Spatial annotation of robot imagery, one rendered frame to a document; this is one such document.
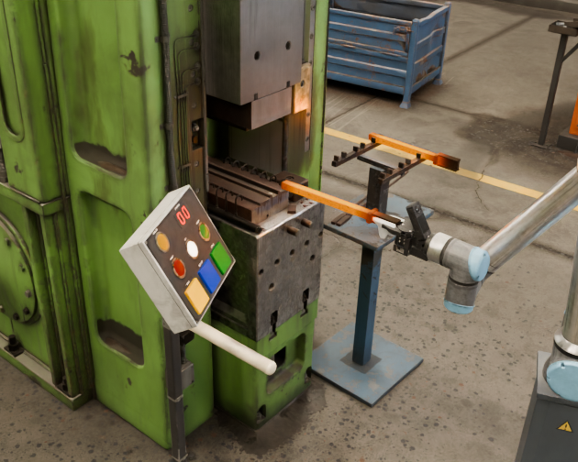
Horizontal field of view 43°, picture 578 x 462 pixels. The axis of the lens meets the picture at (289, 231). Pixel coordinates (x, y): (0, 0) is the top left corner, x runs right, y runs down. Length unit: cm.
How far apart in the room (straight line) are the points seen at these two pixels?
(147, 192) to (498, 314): 209
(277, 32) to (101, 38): 54
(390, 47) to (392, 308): 297
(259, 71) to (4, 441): 176
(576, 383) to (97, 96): 168
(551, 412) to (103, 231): 163
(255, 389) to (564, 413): 111
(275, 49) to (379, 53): 391
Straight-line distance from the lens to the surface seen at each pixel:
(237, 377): 294
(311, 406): 317
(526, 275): 419
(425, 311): 377
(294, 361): 313
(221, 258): 219
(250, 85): 231
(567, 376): 226
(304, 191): 246
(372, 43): 628
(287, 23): 240
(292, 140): 281
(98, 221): 273
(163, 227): 201
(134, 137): 230
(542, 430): 261
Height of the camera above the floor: 218
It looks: 30 degrees down
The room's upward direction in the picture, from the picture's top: 2 degrees clockwise
